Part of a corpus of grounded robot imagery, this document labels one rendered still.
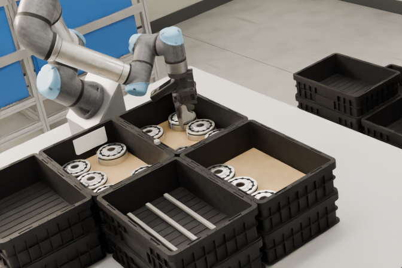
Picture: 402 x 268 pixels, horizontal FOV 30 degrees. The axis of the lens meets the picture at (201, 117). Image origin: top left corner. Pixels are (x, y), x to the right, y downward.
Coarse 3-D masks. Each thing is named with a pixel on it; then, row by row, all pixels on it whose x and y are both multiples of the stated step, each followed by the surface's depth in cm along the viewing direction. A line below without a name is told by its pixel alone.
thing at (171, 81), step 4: (168, 80) 262; (172, 80) 259; (164, 84) 262; (168, 84) 259; (172, 84) 258; (176, 84) 258; (156, 88) 264; (160, 88) 261; (164, 88) 259; (168, 88) 259; (172, 88) 259; (152, 92) 262; (156, 92) 261; (160, 92) 260; (164, 92) 260; (168, 92) 260; (152, 96) 261; (156, 96) 261; (160, 96) 261; (152, 100) 262
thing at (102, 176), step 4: (88, 172) 246; (92, 172) 245; (96, 172) 245; (100, 172) 245; (80, 176) 244; (84, 176) 244; (100, 176) 242; (104, 176) 242; (80, 180) 243; (100, 180) 240; (104, 180) 240; (88, 184) 239; (92, 184) 239; (96, 184) 238; (100, 184) 238; (92, 188) 237
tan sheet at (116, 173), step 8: (128, 152) 260; (88, 160) 259; (96, 160) 258; (128, 160) 255; (136, 160) 254; (96, 168) 254; (104, 168) 253; (112, 168) 252; (120, 168) 251; (128, 168) 251; (112, 176) 247; (120, 176) 247; (128, 176) 246
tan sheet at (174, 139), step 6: (162, 126) 273; (168, 126) 272; (168, 132) 268; (174, 132) 268; (180, 132) 267; (186, 132) 266; (168, 138) 264; (174, 138) 264; (180, 138) 263; (186, 138) 262; (168, 144) 261; (174, 144) 260; (180, 144) 259; (186, 144) 259; (192, 144) 258
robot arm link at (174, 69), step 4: (168, 64) 254; (172, 64) 261; (176, 64) 253; (180, 64) 254; (184, 64) 255; (168, 68) 255; (172, 68) 254; (176, 68) 254; (180, 68) 254; (184, 68) 255; (168, 72) 257; (172, 72) 255; (176, 72) 255; (180, 72) 255; (184, 72) 257
